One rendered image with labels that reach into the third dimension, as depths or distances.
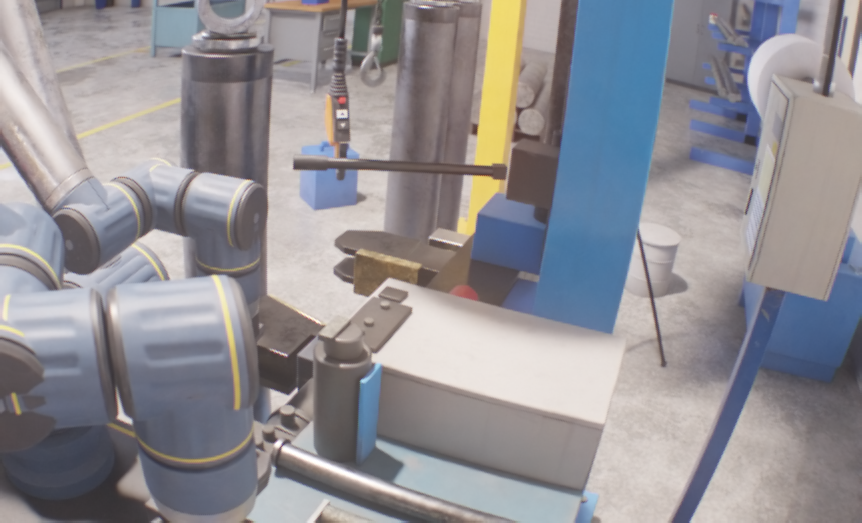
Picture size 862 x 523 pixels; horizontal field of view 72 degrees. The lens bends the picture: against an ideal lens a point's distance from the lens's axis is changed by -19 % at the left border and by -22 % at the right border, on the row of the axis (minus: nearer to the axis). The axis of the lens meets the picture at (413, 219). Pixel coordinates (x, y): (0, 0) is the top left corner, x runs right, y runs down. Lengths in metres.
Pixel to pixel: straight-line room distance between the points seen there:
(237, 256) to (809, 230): 1.07
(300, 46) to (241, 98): 6.05
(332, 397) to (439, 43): 1.95
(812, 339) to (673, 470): 1.14
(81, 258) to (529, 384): 0.66
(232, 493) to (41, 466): 0.79
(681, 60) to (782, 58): 9.76
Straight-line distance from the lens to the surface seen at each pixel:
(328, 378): 0.91
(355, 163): 1.21
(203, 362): 0.51
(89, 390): 0.51
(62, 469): 1.35
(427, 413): 0.99
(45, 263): 0.64
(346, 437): 0.96
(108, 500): 1.35
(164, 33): 9.57
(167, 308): 0.52
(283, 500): 0.94
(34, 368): 0.51
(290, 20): 7.60
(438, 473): 1.00
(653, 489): 2.68
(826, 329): 3.56
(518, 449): 0.98
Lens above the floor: 1.74
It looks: 23 degrees down
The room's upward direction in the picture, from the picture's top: 6 degrees clockwise
